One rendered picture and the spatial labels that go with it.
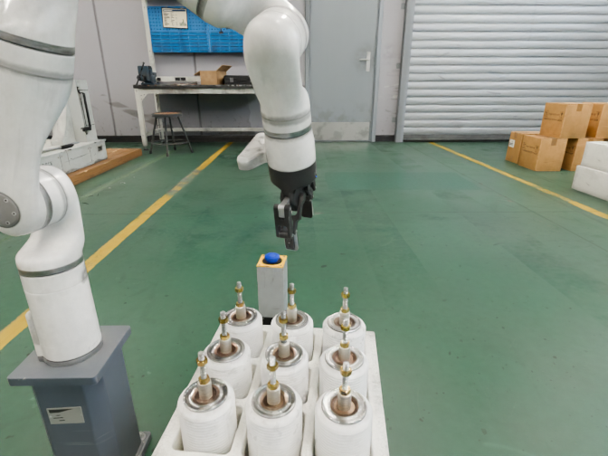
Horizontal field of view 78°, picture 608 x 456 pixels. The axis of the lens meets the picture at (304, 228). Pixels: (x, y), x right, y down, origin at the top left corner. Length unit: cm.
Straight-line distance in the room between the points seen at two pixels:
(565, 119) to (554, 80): 230
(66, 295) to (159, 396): 48
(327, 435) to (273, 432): 9
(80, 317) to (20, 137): 30
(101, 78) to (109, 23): 69
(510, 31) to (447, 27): 84
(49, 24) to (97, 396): 58
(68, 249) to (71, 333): 15
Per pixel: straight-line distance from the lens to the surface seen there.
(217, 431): 72
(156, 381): 117
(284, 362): 77
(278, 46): 48
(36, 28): 60
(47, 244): 73
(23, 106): 62
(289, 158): 55
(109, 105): 608
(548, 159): 421
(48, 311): 74
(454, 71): 583
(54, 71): 61
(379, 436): 76
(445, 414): 108
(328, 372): 76
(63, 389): 81
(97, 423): 85
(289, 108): 52
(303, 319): 88
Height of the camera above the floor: 75
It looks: 21 degrees down
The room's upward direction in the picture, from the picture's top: straight up
